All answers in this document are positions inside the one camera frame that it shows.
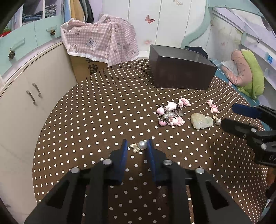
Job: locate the brown polka dot tablecloth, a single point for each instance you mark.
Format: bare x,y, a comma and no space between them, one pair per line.
120,102

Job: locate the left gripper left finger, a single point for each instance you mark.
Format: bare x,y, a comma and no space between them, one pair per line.
118,158

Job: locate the pale green jade pendant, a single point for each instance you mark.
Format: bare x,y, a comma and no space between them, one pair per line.
201,121

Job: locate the white cubby shelf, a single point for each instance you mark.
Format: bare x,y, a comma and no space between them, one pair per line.
42,8

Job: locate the hanging clothes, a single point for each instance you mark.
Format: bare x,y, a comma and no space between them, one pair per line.
77,9

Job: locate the folded dark clothes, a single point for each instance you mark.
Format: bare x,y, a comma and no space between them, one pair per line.
197,49

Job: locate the pink bunny charm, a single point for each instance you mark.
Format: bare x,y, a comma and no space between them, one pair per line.
212,106

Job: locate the small pearl gold brooch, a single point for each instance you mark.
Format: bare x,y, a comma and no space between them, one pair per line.
217,120

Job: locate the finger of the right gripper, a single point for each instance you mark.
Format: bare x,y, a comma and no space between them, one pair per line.
247,111
236,128

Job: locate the cream curved cabinet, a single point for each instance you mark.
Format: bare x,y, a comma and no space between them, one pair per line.
26,102

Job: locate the pearl brooch with gold leaf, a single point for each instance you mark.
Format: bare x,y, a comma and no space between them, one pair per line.
139,146

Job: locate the dark metal tin box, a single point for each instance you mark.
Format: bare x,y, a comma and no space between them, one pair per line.
173,67

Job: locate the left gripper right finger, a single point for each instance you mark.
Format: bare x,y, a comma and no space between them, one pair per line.
155,159

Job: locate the brown cardboard box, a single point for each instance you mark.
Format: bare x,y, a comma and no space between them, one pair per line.
84,67

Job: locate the pink charm keychain pile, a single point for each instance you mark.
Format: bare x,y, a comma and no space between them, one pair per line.
170,114

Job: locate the teal bed frame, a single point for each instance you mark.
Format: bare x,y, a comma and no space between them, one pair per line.
246,6

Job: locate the pink pig charm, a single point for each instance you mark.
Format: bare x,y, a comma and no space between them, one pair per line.
183,102

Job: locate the pink checkered cloth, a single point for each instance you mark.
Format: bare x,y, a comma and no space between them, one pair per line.
111,40

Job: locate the teal drawer unit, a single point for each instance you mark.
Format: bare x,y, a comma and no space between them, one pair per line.
26,38

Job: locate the pink and green blanket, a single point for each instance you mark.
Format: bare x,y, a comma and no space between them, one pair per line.
244,72

